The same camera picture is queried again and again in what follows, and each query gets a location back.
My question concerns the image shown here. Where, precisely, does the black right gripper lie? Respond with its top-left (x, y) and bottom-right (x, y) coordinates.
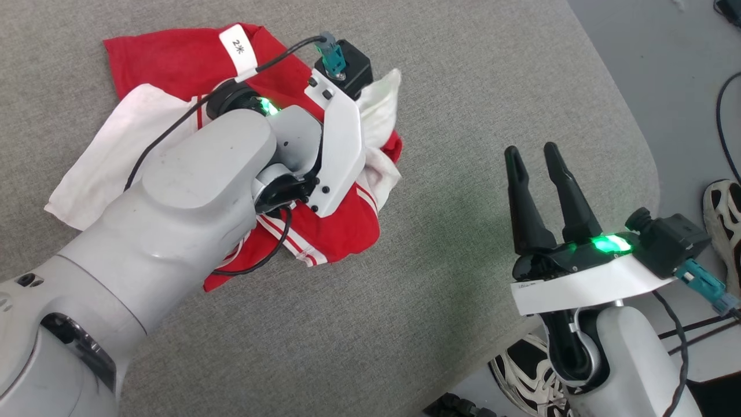
top-left (504, 142), bottom-right (637, 281)

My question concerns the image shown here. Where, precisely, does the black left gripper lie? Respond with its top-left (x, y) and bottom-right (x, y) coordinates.
top-left (206, 78), bottom-right (283, 122)

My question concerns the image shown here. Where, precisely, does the red and white garment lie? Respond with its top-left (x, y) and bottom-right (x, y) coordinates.
top-left (45, 22), bottom-right (404, 292)

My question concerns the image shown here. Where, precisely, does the grey fabric sofa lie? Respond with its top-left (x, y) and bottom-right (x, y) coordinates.
top-left (0, 0), bottom-right (661, 417)

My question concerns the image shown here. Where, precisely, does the black and white sneaker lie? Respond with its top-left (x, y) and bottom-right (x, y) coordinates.
top-left (702, 180), bottom-right (741, 296)
top-left (488, 335), bottom-right (574, 417)

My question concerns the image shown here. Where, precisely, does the black knobbly floor object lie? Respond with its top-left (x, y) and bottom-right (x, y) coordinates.
top-left (423, 393), bottom-right (498, 417)

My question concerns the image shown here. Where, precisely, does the dark flat floor device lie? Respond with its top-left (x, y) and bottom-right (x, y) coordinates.
top-left (713, 0), bottom-right (741, 28)

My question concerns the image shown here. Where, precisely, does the white cable label tag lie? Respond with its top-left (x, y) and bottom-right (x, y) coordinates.
top-left (219, 24), bottom-right (258, 82)

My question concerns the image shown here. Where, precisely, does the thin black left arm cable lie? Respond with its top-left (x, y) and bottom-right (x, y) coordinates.
top-left (211, 206), bottom-right (294, 276)
top-left (123, 35), bottom-right (328, 192)

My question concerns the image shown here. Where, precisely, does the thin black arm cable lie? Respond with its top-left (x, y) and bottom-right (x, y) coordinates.
top-left (123, 35), bottom-right (328, 192)
top-left (211, 206), bottom-right (294, 276)
top-left (651, 290), bottom-right (689, 417)

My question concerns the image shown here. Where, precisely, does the white right camera bracket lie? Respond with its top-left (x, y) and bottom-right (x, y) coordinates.
top-left (511, 255), bottom-right (678, 316)

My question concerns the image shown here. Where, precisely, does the teal left camera connector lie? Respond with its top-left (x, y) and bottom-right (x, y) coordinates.
top-left (318, 32), bottom-right (348, 81)

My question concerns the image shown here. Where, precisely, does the teal camera connector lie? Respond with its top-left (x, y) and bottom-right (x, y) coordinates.
top-left (318, 32), bottom-right (348, 81)
top-left (674, 259), bottom-right (740, 316)

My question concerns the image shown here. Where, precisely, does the teal right camera connector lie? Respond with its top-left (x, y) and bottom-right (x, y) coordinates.
top-left (674, 259), bottom-right (740, 316)

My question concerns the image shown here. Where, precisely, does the straight black floor cable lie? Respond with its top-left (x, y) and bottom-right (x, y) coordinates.
top-left (658, 313), bottom-right (741, 341)
top-left (667, 322), bottom-right (741, 356)

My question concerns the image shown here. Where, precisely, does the curved black floor cable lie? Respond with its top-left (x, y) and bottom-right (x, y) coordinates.
top-left (716, 72), bottom-right (741, 183)

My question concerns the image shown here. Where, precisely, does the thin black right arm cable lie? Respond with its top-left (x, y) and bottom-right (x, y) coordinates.
top-left (651, 290), bottom-right (689, 417)

